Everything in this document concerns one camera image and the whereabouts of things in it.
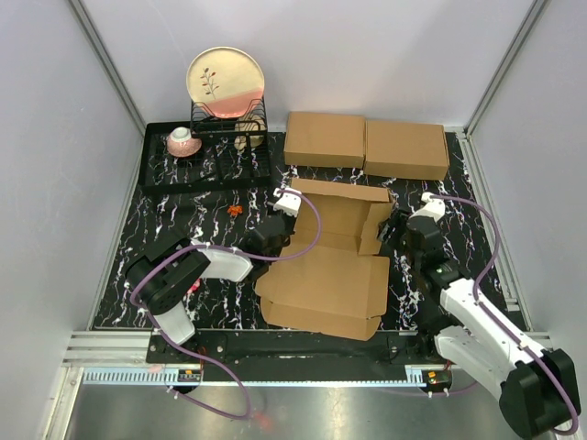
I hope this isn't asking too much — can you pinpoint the cream ceramic mug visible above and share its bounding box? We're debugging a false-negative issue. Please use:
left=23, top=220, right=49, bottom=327
left=234, top=115, right=266, bottom=151

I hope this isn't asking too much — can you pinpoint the black wire tray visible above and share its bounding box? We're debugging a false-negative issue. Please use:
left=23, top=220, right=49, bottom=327
left=138, top=121, right=271, bottom=197

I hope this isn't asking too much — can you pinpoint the cream pink floral plate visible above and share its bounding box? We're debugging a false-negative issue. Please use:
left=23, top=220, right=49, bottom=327
left=186, top=47, right=265, bottom=118

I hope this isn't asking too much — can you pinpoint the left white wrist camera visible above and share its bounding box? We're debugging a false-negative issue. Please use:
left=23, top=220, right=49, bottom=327
left=273, top=187, right=302, bottom=217

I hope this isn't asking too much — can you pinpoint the pink patterned bowl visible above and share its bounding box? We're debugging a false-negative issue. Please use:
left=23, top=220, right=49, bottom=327
left=166, top=126, right=202, bottom=158

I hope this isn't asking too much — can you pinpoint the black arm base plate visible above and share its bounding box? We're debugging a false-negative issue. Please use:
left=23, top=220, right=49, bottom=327
left=183, top=328, right=450, bottom=367

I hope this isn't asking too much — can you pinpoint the pink green flower coaster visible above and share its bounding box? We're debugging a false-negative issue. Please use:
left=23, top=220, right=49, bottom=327
left=187, top=280, right=200, bottom=294

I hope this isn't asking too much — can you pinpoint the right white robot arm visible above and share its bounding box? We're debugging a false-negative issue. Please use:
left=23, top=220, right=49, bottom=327
left=378, top=208, right=581, bottom=439

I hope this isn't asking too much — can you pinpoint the black wire plate rack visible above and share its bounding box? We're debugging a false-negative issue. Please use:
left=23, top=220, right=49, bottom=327
left=190, top=97, right=268, bottom=148

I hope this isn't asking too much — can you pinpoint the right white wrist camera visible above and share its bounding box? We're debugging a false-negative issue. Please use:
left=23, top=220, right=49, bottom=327
left=413, top=192, right=446, bottom=223

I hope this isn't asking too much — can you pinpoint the red maple leaf ornament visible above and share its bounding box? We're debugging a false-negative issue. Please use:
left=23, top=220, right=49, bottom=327
left=227, top=205, right=243, bottom=217

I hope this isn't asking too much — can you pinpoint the cardboard box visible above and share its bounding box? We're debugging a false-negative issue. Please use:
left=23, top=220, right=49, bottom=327
left=284, top=112, right=366, bottom=169
left=255, top=179, right=395, bottom=341
left=363, top=120, right=449, bottom=181

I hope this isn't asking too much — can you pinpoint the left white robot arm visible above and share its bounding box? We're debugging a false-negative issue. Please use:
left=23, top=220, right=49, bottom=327
left=124, top=214, right=294, bottom=363

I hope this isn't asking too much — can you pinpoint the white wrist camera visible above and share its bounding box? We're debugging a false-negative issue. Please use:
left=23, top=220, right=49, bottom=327
left=413, top=192, right=446, bottom=223
left=273, top=187, right=302, bottom=217

